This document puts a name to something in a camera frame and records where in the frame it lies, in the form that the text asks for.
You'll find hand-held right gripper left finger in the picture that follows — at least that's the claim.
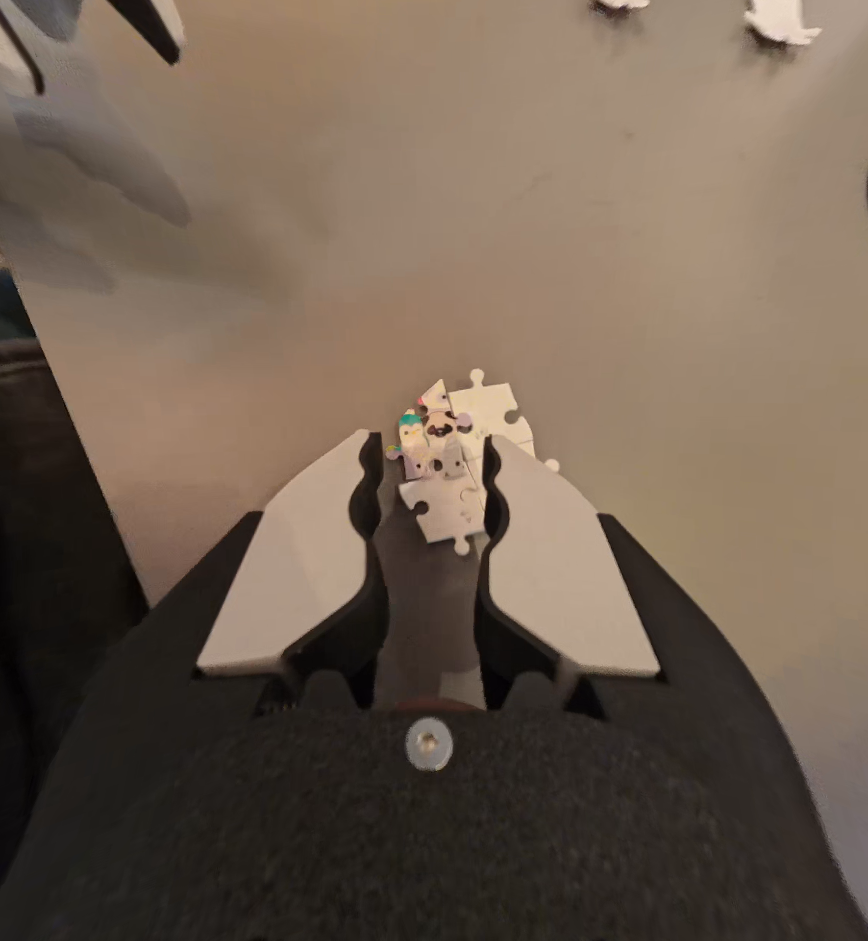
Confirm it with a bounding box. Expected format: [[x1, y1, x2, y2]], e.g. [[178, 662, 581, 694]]
[[196, 428, 391, 710]]

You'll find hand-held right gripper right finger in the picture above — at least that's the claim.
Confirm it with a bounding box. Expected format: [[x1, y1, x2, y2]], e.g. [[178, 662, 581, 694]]
[[474, 434, 661, 710]]

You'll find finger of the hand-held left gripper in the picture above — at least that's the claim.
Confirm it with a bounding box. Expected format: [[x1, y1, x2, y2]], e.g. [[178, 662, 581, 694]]
[[106, 0, 186, 67]]

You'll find colourful puzzle piece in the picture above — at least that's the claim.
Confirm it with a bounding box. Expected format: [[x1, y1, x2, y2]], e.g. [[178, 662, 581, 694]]
[[386, 378, 479, 501]]

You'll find joined white puzzle piece pair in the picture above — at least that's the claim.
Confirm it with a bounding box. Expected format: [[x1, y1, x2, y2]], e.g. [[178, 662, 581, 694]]
[[743, 0, 822, 47]]

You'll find person's dark clothing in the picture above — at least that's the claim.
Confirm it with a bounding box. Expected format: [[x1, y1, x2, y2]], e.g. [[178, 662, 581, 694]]
[[0, 334, 151, 941]]

